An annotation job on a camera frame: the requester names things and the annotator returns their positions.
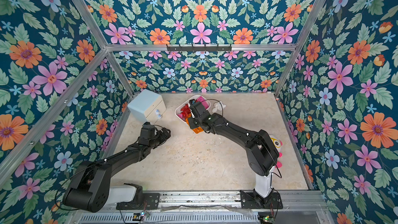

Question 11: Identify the pink tea bag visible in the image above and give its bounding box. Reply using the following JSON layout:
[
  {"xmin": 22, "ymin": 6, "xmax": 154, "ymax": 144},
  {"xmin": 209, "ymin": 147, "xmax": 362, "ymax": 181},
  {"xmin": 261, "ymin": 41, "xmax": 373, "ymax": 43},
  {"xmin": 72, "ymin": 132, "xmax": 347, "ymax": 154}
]
[{"xmin": 196, "ymin": 96, "xmax": 208, "ymax": 108}]

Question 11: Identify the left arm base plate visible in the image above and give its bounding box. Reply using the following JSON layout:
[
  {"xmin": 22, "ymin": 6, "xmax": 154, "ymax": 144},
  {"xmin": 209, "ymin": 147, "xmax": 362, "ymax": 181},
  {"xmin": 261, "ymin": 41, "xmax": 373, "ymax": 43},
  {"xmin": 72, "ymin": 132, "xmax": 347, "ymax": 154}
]
[{"xmin": 116, "ymin": 192, "xmax": 160, "ymax": 211}]

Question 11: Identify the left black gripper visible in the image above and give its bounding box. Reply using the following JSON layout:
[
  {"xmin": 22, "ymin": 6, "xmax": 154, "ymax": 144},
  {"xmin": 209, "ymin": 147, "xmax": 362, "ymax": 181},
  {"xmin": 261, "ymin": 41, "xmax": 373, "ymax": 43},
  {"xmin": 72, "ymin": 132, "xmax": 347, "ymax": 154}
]
[{"xmin": 148, "ymin": 127, "xmax": 172, "ymax": 150}]

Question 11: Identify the small white bear figurine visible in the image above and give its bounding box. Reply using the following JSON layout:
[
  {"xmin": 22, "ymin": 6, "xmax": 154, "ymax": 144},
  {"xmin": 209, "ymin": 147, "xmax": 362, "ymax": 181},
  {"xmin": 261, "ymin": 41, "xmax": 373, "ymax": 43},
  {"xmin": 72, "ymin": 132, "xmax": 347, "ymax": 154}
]
[{"xmin": 212, "ymin": 101, "xmax": 226, "ymax": 113}]

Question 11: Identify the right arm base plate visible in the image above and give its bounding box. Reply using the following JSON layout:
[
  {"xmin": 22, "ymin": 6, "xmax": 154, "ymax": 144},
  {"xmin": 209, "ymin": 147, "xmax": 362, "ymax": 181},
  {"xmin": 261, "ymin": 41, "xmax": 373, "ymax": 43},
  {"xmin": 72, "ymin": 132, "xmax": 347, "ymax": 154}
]
[{"xmin": 239, "ymin": 189, "xmax": 284, "ymax": 210}]

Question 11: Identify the white plastic storage box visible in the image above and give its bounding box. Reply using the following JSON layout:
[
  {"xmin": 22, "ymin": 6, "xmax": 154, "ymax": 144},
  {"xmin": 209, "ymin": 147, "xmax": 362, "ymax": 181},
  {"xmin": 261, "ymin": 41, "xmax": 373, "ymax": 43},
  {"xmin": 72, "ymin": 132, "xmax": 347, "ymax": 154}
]
[{"xmin": 175, "ymin": 94, "xmax": 211, "ymax": 123}]

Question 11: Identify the light blue drawer cabinet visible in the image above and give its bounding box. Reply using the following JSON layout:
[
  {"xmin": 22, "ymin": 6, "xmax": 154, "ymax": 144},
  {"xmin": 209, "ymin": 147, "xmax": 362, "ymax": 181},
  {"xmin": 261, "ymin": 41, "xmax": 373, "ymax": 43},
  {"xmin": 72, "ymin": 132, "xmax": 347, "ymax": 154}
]
[{"xmin": 127, "ymin": 89, "xmax": 166, "ymax": 124}]

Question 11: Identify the black hook rail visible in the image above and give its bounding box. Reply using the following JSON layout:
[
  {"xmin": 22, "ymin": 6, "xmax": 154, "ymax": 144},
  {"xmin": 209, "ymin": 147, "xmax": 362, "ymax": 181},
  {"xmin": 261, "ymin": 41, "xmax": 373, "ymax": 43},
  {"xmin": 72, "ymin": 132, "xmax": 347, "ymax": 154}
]
[{"xmin": 166, "ymin": 44, "xmax": 232, "ymax": 52}]

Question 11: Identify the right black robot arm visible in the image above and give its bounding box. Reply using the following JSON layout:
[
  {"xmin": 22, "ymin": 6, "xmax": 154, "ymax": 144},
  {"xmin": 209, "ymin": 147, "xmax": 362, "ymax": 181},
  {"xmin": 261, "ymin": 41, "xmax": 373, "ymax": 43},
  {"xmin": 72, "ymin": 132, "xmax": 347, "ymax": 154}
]
[{"xmin": 188, "ymin": 100, "xmax": 282, "ymax": 199}]

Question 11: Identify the orange tea bag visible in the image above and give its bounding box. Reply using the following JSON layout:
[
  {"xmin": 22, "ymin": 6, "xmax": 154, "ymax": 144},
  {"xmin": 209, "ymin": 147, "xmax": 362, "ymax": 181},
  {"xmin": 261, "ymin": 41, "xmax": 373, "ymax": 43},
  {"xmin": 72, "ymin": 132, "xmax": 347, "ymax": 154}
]
[{"xmin": 186, "ymin": 117, "xmax": 204, "ymax": 134}]

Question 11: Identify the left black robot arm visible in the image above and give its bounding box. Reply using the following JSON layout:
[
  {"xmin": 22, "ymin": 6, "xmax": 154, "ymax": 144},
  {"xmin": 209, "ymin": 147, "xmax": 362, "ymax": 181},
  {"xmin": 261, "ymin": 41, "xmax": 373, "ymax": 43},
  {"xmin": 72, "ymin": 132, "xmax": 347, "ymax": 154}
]
[{"xmin": 62, "ymin": 122, "xmax": 171, "ymax": 213}]

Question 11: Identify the white ventilation grille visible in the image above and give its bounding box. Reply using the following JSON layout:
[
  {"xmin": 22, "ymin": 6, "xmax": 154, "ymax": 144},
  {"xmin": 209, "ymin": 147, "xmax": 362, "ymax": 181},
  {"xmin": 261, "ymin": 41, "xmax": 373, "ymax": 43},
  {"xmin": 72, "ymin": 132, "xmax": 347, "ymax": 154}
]
[{"xmin": 78, "ymin": 212, "xmax": 259, "ymax": 224}]

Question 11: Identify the red tea bag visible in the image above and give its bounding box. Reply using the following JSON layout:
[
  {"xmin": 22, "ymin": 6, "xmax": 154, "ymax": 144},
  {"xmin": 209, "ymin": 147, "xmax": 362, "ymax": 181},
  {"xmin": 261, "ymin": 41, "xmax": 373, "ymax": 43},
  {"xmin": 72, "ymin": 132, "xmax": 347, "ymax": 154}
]
[{"xmin": 178, "ymin": 104, "xmax": 191, "ymax": 120}]

